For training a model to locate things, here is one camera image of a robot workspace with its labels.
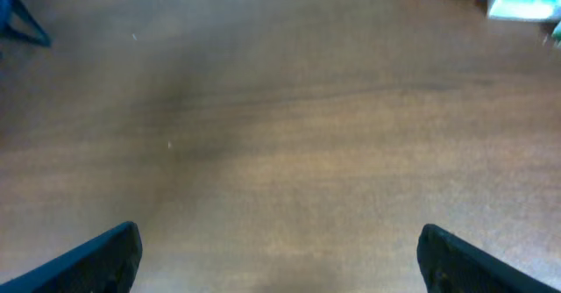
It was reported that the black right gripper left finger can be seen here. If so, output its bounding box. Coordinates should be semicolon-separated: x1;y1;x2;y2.
1;221;143;293

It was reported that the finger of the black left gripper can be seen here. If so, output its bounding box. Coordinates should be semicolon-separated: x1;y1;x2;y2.
1;0;52;47

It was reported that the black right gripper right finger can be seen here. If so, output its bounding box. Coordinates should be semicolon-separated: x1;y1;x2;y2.
416;224;560;293

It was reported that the green white soap box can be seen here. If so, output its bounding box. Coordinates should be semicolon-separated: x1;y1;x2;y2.
551;23;561;47

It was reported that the small teal tissue pack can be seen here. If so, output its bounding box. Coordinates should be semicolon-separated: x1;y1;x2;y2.
487;0;560;21

